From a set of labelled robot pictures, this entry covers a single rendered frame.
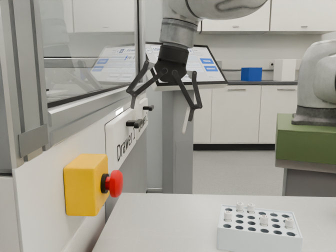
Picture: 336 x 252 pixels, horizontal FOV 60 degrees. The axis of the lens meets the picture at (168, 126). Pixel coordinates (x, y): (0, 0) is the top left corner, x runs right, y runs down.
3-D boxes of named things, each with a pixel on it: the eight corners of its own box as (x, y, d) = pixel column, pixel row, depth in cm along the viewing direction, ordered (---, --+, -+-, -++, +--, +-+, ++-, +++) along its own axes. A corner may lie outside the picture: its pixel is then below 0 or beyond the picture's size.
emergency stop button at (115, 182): (125, 191, 45) (124, 166, 44) (119, 202, 41) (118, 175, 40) (106, 190, 45) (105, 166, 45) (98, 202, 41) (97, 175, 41)
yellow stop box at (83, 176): (113, 196, 47) (112, 153, 46) (101, 218, 40) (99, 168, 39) (82, 195, 47) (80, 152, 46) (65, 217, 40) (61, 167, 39)
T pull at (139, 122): (142, 123, 79) (142, 118, 78) (138, 128, 71) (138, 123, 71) (129, 123, 79) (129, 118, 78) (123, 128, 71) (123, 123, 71)
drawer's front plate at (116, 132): (136, 142, 91) (135, 107, 89) (115, 175, 62) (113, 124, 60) (130, 142, 91) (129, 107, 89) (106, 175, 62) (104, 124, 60)
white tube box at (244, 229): (291, 231, 51) (293, 211, 50) (300, 261, 43) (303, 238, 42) (220, 222, 54) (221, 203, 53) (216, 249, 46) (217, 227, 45)
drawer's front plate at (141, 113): (148, 124, 122) (147, 97, 120) (137, 140, 93) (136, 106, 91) (144, 124, 122) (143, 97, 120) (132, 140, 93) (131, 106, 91)
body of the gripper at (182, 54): (191, 51, 77) (183, 85, 79) (160, 44, 77) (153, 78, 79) (192, 49, 70) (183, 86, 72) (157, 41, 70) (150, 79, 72)
